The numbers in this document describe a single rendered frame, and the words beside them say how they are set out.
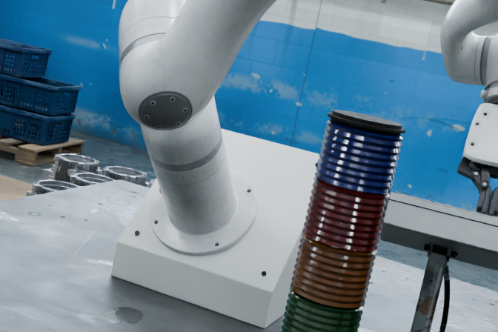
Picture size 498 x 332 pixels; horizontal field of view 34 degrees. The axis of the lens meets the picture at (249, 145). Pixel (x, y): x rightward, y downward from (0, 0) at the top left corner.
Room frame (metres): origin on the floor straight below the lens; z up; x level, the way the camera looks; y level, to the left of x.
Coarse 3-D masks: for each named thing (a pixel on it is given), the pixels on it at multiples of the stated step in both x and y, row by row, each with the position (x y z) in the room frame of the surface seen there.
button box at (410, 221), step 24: (408, 216) 1.12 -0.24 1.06; (432, 216) 1.12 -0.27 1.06; (456, 216) 1.11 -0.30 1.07; (480, 216) 1.11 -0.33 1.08; (384, 240) 1.17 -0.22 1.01; (408, 240) 1.14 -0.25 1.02; (432, 240) 1.11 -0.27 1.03; (456, 240) 1.09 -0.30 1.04; (480, 240) 1.09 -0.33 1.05; (480, 264) 1.13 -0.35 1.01
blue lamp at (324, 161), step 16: (336, 128) 0.61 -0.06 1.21; (352, 128) 0.60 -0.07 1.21; (336, 144) 0.61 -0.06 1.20; (352, 144) 0.60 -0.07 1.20; (368, 144) 0.60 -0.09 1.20; (384, 144) 0.60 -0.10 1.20; (400, 144) 0.62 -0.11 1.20; (320, 160) 0.62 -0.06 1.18; (336, 160) 0.61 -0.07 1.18; (352, 160) 0.60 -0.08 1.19; (368, 160) 0.60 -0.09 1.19; (384, 160) 0.60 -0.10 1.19; (320, 176) 0.62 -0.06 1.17; (336, 176) 0.60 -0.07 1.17; (352, 176) 0.60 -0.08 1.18; (368, 176) 0.60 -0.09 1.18; (384, 176) 0.61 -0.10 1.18; (368, 192) 0.60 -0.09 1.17; (384, 192) 0.61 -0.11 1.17
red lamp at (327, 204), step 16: (320, 192) 0.61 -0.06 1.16; (336, 192) 0.60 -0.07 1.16; (352, 192) 0.60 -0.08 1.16; (320, 208) 0.61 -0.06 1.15; (336, 208) 0.60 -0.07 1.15; (352, 208) 0.60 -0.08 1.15; (368, 208) 0.60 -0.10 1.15; (384, 208) 0.61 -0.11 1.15; (304, 224) 0.63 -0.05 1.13; (320, 224) 0.61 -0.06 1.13; (336, 224) 0.60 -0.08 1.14; (352, 224) 0.60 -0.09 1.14; (368, 224) 0.60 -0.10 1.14; (320, 240) 0.60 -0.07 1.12; (336, 240) 0.60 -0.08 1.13; (352, 240) 0.60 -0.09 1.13; (368, 240) 0.61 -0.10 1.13
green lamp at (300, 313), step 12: (288, 300) 0.63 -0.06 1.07; (300, 300) 0.61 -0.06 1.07; (288, 312) 0.62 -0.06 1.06; (300, 312) 0.61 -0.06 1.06; (312, 312) 0.60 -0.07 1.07; (324, 312) 0.60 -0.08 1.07; (336, 312) 0.60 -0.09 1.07; (348, 312) 0.60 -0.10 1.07; (360, 312) 0.62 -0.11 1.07; (288, 324) 0.62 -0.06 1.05; (300, 324) 0.61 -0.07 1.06; (312, 324) 0.60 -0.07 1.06; (324, 324) 0.60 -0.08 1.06; (336, 324) 0.60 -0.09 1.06; (348, 324) 0.60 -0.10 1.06
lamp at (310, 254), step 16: (304, 240) 0.62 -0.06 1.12; (304, 256) 0.61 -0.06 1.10; (320, 256) 0.60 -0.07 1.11; (336, 256) 0.60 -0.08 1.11; (352, 256) 0.60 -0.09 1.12; (368, 256) 0.61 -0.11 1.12; (304, 272) 0.61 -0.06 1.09; (320, 272) 0.60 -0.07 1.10; (336, 272) 0.60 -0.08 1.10; (352, 272) 0.60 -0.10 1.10; (368, 272) 0.61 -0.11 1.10; (304, 288) 0.61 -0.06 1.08; (320, 288) 0.60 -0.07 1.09; (336, 288) 0.60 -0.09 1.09; (352, 288) 0.60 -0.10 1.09; (320, 304) 0.60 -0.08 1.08; (336, 304) 0.60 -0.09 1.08; (352, 304) 0.61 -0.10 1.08
